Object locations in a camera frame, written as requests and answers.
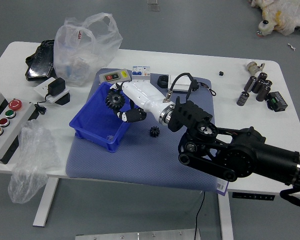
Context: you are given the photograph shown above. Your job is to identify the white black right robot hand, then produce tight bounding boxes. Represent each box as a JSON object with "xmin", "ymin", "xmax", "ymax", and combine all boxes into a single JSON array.
[{"xmin": 105, "ymin": 81, "xmax": 176, "ymax": 124}]

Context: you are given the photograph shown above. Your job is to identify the big black bevel gear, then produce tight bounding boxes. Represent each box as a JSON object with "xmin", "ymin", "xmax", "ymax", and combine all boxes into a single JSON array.
[{"xmin": 105, "ymin": 89, "xmax": 127, "ymax": 110}]

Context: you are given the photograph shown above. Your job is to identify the small black spur gear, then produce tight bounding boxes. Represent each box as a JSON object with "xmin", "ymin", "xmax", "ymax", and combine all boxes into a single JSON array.
[{"xmin": 149, "ymin": 125, "xmax": 162, "ymax": 139}]

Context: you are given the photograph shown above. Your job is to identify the blue plastic box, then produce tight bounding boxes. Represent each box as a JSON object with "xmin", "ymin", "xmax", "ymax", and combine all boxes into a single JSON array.
[{"xmin": 69, "ymin": 81, "xmax": 134, "ymax": 154}]

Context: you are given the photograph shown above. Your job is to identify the grey push-button control box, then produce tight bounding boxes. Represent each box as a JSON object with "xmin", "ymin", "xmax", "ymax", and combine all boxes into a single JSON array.
[{"xmin": 0, "ymin": 90, "xmax": 36, "ymax": 165}]

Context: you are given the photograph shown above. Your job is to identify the white circuit breaker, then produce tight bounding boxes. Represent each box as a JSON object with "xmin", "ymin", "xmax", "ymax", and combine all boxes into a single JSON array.
[{"xmin": 131, "ymin": 65, "xmax": 152, "ymax": 82}]

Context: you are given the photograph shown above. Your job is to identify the blue-grey fabric mat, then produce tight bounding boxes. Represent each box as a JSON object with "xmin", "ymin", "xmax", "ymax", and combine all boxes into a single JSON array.
[{"xmin": 65, "ymin": 67, "xmax": 230, "ymax": 193}]

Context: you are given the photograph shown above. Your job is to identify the white plastic shopping bag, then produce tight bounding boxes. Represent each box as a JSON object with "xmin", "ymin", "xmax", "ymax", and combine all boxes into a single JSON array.
[{"xmin": 53, "ymin": 12, "xmax": 124, "ymax": 87}]

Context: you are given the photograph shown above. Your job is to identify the black block under plate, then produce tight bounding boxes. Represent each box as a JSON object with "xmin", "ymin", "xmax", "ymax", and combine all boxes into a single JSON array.
[{"xmin": 55, "ymin": 91, "xmax": 72, "ymax": 107}]

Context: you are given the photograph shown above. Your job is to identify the black power adapter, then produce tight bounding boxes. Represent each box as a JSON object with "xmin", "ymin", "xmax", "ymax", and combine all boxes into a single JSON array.
[{"xmin": 45, "ymin": 77, "xmax": 67, "ymax": 97}]

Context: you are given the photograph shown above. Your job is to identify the white socket plate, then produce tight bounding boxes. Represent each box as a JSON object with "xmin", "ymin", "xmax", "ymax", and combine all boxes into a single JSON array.
[{"xmin": 33, "ymin": 77, "xmax": 71, "ymax": 104}]

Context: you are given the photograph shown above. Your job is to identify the black plastic tray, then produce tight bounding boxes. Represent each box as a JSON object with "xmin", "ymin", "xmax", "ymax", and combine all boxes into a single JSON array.
[{"xmin": 24, "ymin": 39, "xmax": 57, "ymax": 82}]

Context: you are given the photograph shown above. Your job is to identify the metal round connector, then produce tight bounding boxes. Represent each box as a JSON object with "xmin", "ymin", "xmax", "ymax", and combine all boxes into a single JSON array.
[{"xmin": 245, "ymin": 61, "xmax": 266, "ymax": 75}]

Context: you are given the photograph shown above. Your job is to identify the purple white label tag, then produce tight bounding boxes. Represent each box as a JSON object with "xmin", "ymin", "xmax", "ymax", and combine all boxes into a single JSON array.
[{"xmin": 215, "ymin": 180, "xmax": 230, "ymax": 196}]

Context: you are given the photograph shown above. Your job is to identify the crumpled clear plastic bag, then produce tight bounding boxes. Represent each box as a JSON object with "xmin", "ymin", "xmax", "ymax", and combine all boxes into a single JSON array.
[{"xmin": 7, "ymin": 119, "xmax": 63, "ymax": 205}]

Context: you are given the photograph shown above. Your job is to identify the black module green terminal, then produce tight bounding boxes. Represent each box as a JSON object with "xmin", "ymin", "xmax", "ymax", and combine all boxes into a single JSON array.
[{"xmin": 265, "ymin": 91, "xmax": 290, "ymax": 113}]

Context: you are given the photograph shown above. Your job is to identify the white table leg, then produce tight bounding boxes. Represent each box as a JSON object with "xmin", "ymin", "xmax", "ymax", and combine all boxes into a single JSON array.
[
  {"xmin": 217, "ymin": 191, "xmax": 235, "ymax": 240},
  {"xmin": 32, "ymin": 177, "xmax": 60, "ymax": 228}
]

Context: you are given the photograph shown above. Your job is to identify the black table control panel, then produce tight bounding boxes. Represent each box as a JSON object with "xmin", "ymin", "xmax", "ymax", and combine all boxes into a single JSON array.
[{"xmin": 231, "ymin": 191, "xmax": 276, "ymax": 202}]

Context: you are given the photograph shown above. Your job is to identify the plastic-wrapped plush toy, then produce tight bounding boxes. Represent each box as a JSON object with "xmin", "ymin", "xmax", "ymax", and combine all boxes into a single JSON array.
[{"xmin": 248, "ymin": 0, "xmax": 300, "ymax": 36}]

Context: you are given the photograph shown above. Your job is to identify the black ring core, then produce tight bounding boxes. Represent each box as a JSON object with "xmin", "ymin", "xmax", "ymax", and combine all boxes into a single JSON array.
[{"xmin": 156, "ymin": 74, "xmax": 170, "ymax": 89}]

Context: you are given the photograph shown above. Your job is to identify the grey red-green switch box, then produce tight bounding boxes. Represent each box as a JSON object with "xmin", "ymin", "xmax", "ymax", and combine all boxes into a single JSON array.
[{"xmin": 98, "ymin": 69, "xmax": 133, "ymax": 87}]

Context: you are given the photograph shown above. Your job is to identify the white wall switch panel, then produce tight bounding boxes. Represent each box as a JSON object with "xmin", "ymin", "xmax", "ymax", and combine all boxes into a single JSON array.
[{"xmin": 167, "ymin": 74, "xmax": 194, "ymax": 93}]

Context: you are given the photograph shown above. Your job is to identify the thin red-black wires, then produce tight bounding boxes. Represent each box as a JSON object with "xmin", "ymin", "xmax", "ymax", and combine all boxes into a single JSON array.
[{"xmin": 197, "ymin": 81, "xmax": 217, "ymax": 97}]

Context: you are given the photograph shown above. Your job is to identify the black adapter cord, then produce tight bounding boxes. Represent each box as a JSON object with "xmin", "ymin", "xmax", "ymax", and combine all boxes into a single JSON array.
[{"xmin": 34, "ymin": 93, "xmax": 51, "ymax": 116}]

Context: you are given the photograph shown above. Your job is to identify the black hanging cable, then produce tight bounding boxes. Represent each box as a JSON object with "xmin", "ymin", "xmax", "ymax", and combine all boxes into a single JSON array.
[{"xmin": 194, "ymin": 190, "xmax": 207, "ymax": 240}]

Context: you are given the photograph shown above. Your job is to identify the metal base plate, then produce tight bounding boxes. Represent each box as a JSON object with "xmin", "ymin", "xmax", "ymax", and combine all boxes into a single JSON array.
[{"xmin": 74, "ymin": 228, "xmax": 202, "ymax": 240}]

